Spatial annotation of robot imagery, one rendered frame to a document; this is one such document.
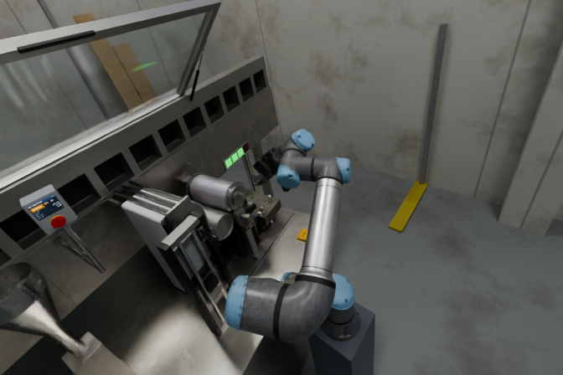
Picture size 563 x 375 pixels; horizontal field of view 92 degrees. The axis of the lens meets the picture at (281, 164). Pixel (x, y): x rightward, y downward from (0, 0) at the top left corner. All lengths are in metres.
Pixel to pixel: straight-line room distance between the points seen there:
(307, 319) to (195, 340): 0.78
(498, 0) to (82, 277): 2.80
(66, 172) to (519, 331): 2.55
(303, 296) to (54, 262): 0.93
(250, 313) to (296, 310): 0.10
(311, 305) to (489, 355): 1.78
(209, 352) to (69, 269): 0.61
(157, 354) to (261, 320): 0.79
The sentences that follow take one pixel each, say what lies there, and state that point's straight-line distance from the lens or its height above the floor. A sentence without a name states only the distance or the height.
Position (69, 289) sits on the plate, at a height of 1.22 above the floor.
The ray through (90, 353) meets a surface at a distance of 1.21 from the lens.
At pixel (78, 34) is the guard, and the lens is 0.83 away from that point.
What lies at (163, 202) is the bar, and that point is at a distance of 1.08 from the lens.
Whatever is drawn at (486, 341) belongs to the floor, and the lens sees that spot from 2.36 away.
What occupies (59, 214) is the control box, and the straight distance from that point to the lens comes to 0.89.
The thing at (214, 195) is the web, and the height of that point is 1.28.
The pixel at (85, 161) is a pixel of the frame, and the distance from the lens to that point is 1.23.
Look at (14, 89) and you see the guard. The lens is 0.88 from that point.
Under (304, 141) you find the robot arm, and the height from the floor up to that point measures 1.60.
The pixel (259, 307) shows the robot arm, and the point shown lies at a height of 1.46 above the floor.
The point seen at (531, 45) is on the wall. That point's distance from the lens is 2.61.
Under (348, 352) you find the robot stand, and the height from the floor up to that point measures 0.90.
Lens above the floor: 2.03
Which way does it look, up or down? 33 degrees down
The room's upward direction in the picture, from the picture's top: 12 degrees counter-clockwise
